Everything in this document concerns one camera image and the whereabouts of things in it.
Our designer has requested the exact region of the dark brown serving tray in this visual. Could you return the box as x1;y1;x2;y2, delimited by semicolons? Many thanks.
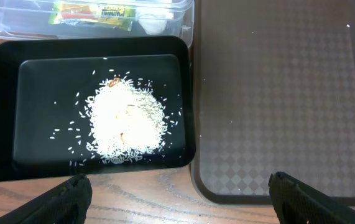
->
191;0;355;206

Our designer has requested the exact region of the clear plastic waste bin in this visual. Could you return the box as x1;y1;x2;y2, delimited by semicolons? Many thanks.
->
0;0;195;45

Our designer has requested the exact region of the green orange snack wrapper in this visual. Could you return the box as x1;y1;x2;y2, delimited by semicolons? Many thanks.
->
48;2;136;31

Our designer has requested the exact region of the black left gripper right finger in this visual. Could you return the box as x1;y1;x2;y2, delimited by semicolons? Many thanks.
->
268;172;355;224

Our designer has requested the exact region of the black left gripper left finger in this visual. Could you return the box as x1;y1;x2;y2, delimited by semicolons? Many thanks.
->
0;174;93;224

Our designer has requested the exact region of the black waste tray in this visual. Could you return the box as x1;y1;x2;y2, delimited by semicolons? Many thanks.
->
0;36;196;182

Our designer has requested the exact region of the pile of rice grains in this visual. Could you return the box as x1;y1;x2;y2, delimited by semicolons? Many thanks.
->
48;56;183;167

